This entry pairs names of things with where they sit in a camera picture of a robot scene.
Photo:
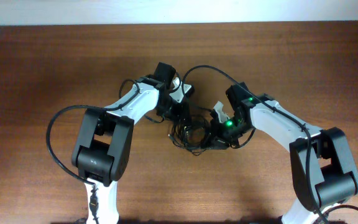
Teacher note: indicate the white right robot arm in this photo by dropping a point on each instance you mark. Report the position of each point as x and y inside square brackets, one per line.
[324, 172]

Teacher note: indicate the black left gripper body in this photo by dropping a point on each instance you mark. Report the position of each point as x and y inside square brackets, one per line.
[172, 110]

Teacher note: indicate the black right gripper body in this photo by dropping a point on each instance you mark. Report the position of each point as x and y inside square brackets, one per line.
[227, 132]

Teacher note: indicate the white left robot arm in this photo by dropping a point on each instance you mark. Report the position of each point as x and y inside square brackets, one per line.
[102, 148]

